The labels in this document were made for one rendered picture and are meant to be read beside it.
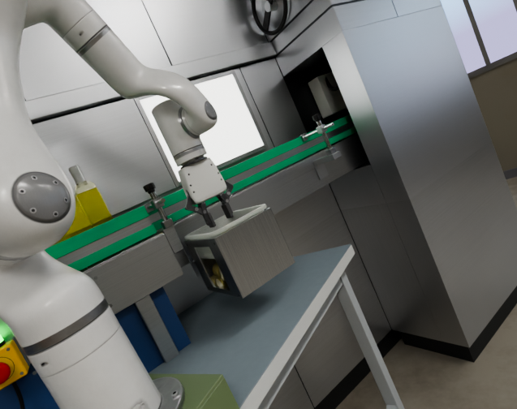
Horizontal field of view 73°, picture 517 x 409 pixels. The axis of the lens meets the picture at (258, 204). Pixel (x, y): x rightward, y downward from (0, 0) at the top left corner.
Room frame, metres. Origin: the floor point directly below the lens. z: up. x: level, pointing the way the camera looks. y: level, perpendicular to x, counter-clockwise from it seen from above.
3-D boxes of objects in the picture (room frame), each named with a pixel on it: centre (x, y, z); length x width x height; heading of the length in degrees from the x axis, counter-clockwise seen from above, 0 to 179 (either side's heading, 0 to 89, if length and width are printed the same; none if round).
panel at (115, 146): (1.24, 0.26, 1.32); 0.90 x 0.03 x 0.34; 120
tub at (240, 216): (0.92, 0.10, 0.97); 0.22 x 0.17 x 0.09; 30
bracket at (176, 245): (0.96, 0.26, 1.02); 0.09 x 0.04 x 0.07; 30
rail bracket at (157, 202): (0.95, 0.25, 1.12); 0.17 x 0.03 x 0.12; 30
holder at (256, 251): (0.94, 0.12, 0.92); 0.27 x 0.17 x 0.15; 30
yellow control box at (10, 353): (0.67, 0.59, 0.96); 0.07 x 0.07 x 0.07; 30
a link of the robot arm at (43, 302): (0.52, 0.36, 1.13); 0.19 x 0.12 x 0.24; 61
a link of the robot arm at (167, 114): (0.91, 0.10, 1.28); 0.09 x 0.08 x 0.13; 60
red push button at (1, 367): (0.64, 0.57, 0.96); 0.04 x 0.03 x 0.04; 120
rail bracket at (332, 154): (1.26, -0.30, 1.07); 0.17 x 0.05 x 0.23; 30
